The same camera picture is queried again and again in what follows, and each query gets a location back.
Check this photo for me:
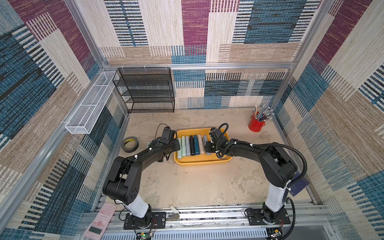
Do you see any yellow plastic storage tray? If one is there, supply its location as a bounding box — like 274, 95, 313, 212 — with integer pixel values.
174, 128, 232, 167

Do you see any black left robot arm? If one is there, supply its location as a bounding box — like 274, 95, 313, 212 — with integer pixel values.
103, 126, 181, 228

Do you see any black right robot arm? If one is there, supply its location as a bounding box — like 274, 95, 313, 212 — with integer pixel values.
205, 128, 308, 225

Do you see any red pen holder cup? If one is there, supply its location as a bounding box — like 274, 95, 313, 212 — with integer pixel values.
248, 117, 266, 133

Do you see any black yellow tape roll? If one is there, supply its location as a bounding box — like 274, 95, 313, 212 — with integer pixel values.
121, 137, 139, 153

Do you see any dark blue booklet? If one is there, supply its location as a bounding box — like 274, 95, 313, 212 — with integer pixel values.
289, 178, 309, 196

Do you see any pink calculator device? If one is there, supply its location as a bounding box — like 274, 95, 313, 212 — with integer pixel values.
84, 203, 117, 240

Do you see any black wire mesh shelf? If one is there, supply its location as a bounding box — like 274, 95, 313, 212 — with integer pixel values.
113, 67, 175, 114

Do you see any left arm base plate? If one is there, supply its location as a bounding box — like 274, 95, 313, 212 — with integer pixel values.
123, 212, 167, 230

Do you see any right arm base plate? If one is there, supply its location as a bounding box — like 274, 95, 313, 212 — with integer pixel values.
244, 208, 291, 226

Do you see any white wire mesh basket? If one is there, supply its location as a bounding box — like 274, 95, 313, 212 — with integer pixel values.
66, 72, 116, 135

